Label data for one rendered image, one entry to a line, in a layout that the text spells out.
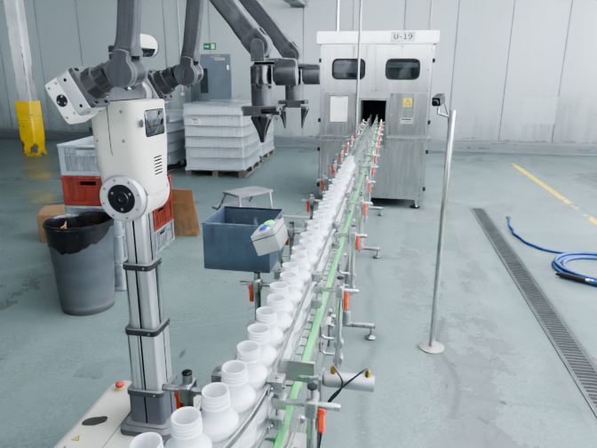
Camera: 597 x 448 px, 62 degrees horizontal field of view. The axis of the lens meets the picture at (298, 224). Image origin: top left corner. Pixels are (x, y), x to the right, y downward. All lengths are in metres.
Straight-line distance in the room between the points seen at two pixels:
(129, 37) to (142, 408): 1.33
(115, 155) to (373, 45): 4.88
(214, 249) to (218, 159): 6.09
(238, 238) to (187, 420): 1.59
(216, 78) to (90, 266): 9.23
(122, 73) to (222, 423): 1.02
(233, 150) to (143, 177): 6.58
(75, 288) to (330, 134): 3.79
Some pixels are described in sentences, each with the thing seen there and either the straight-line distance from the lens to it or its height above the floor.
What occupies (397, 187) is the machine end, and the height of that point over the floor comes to 0.27.
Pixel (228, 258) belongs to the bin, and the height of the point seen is 0.79.
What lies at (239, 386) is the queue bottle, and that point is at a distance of 0.76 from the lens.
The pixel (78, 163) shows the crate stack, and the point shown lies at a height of 0.98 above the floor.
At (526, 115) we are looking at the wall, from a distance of 12.15.
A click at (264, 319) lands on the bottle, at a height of 1.16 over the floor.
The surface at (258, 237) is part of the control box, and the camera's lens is 1.56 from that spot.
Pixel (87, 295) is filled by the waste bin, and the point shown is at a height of 0.15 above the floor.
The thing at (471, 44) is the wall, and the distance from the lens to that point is 11.90.
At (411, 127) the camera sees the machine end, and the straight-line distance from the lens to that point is 6.29.
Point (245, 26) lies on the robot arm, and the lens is 1.38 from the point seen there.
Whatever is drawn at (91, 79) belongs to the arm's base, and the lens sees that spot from 1.54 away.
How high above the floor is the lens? 1.57
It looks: 16 degrees down
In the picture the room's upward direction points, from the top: straight up
